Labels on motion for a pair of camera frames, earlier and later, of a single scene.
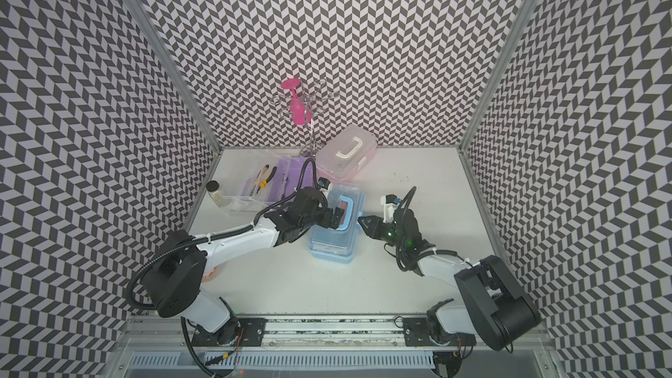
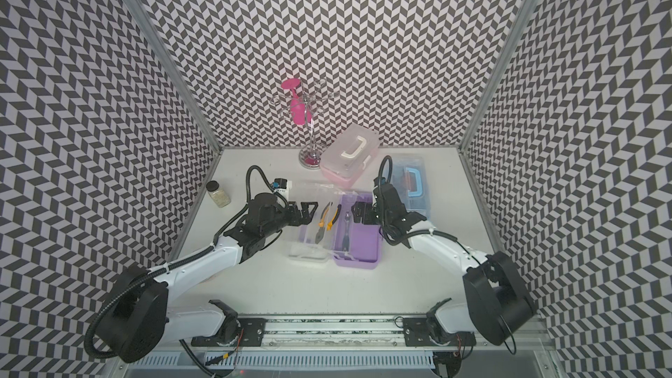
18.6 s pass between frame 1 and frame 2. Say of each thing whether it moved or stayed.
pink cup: stayed
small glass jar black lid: stayed
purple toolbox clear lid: moved
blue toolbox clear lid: moved
